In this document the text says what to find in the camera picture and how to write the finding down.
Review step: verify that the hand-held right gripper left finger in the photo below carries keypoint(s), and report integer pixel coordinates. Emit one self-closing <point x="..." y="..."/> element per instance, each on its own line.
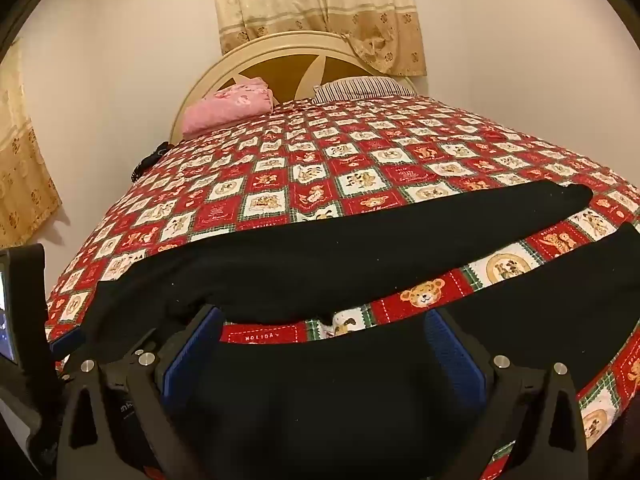
<point x="192" y="357"/>

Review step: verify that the cream wooden headboard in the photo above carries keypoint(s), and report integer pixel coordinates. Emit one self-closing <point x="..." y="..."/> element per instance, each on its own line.
<point x="227" y="62"/>

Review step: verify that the black pants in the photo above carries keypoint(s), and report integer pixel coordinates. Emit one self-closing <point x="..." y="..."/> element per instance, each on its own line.
<point x="350" y="260"/>

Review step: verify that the beige floral side curtain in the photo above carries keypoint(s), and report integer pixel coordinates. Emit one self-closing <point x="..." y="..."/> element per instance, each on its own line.
<point x="22" y="170"/>

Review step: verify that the beige floral window curtain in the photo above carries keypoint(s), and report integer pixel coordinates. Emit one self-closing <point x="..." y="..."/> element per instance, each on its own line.
<point x="310" y="0"/>

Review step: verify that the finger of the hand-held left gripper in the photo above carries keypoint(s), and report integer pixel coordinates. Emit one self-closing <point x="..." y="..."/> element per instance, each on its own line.
<point x="66" y="342"/>

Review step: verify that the pink pillow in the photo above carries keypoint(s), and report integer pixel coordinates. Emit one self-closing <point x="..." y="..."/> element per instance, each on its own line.
<point x="225" y="107"/>

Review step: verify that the striped pillow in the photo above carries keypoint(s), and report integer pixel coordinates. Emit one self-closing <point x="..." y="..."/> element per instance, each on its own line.
<point x="362" y="87"/>

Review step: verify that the dark bag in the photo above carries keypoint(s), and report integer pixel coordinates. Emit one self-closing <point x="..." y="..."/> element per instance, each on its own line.
<point x="149" y="160"/>

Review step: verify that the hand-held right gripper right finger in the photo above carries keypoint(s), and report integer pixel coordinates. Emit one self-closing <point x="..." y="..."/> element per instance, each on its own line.
<point x="455" y="357"/>

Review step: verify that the red checkered printed bedspread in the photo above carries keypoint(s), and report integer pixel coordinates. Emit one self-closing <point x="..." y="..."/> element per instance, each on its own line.
<point x="350" y="160"/>

